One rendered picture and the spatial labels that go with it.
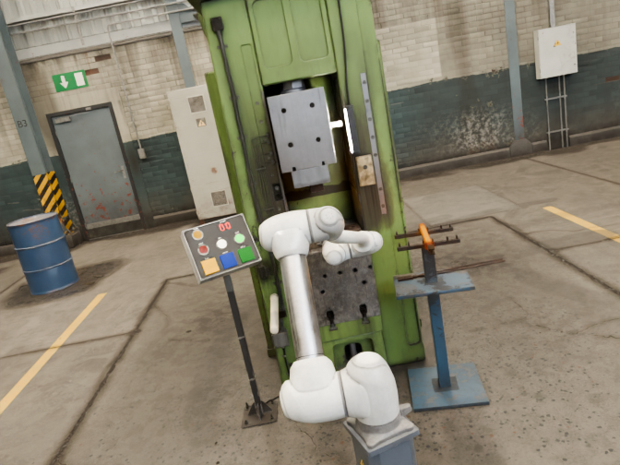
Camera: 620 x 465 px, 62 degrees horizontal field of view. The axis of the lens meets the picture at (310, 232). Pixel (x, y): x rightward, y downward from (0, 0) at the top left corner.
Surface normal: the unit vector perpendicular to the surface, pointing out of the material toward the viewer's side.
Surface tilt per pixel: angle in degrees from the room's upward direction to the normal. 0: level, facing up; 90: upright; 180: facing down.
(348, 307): 90
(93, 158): 90
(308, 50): 90
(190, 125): 90
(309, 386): 54
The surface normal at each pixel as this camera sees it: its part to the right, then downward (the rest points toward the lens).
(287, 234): -0.07, -0.20
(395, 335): 0.07, 0.26
